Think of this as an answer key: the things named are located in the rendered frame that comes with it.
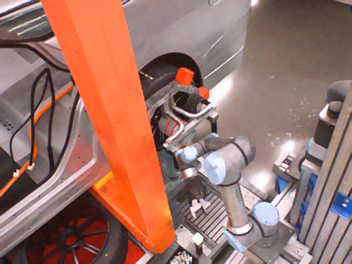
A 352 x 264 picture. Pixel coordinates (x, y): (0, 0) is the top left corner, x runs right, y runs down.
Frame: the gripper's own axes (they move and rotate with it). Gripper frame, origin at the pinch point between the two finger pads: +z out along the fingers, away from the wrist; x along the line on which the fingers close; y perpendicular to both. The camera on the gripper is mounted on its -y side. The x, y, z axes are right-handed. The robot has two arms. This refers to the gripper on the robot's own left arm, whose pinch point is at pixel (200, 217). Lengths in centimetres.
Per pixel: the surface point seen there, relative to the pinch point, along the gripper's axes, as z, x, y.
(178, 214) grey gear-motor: -8, 48, -36
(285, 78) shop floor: -104, 202, 47
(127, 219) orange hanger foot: -12.9, 6.9, -46.9
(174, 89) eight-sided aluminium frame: -74, 15, 4
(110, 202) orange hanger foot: -26, 9, -56
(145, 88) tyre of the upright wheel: -78, 3, -8
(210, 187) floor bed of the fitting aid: -21, 101, -28
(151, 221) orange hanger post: -5.7, -12.5, -20.5
